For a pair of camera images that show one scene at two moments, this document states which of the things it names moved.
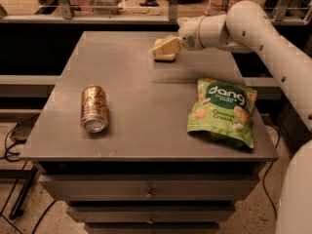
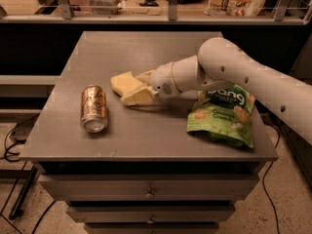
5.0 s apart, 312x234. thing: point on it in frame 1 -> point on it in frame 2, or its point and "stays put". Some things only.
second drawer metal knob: (151, 221) stays put
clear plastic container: (104, 0) stays put
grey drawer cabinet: (145, 173) stays put
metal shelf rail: (67, 17) stays put
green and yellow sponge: (165, 58) -> (125, 83)
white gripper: (189, 33) -> (162, 79)
